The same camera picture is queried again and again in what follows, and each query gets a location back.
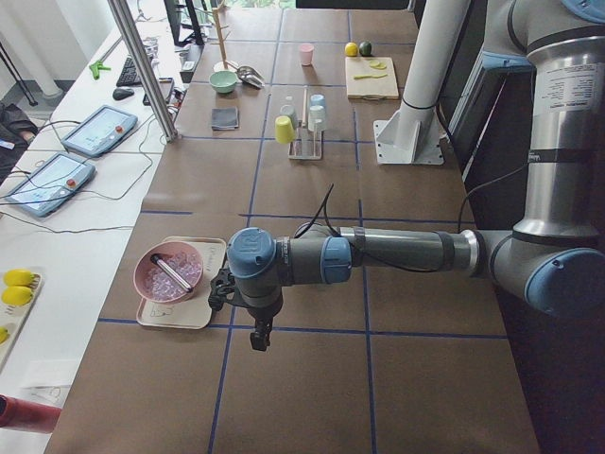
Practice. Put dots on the pink bowl with ice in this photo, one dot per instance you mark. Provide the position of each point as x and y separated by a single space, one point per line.
154 285

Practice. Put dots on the yellow lemon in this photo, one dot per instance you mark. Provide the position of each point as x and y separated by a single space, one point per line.
351 49

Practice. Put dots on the beige Rabbit tray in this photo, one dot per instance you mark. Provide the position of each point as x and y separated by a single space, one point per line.
195 312

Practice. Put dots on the pink cup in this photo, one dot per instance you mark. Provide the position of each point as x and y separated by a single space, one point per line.
306 52

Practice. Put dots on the red bottle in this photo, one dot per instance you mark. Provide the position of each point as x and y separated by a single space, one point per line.
24 415

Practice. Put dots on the grey folded cloth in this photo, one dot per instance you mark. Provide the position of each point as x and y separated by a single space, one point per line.
224 119

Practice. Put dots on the black computer mouse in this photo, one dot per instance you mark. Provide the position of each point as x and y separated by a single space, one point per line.
122 93

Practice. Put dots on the aluminium frame post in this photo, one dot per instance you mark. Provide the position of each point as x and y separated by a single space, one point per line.
126 24

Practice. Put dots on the green avocado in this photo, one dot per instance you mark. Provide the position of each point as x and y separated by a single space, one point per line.
365 49

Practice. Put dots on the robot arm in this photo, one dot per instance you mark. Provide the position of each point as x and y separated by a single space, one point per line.
549 258

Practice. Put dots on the black keyboard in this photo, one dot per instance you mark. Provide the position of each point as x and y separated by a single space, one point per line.
129 76

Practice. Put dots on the mint green bowl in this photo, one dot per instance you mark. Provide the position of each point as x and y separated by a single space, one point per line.
224 81

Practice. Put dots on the steel scoop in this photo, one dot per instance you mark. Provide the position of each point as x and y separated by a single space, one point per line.
250 76

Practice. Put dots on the wooden mug tree stand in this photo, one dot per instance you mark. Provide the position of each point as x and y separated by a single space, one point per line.
224 63

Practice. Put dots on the green clamp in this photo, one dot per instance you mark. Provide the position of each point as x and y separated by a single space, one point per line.
97 67

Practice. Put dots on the yellow fruit on tray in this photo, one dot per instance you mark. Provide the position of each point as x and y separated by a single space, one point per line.
18 277

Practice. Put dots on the light blue cup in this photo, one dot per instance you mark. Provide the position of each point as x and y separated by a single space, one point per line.
317 100

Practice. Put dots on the lemon slice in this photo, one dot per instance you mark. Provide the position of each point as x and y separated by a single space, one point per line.
376 64

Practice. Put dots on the yellow cup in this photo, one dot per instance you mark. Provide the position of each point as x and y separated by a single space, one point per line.
284 130

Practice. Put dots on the wooden cutting board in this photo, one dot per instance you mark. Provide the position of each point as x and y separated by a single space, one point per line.
385 88

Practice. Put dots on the beige fruit tray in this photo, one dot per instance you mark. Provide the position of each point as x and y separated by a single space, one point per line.
14 317

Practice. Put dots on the yellow plastic knife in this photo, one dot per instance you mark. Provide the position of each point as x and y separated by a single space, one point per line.
369 76

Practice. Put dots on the grey cup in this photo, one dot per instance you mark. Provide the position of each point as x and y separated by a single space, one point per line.
289 110

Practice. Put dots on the near teach pendant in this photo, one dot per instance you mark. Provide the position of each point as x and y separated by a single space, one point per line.
46 189

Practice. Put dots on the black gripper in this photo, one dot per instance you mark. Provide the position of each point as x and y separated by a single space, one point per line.
261 313

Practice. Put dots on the teach pendant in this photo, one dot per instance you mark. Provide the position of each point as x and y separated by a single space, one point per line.
46 189
100 132

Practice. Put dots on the far teach pendant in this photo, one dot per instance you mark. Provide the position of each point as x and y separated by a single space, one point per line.
100 132

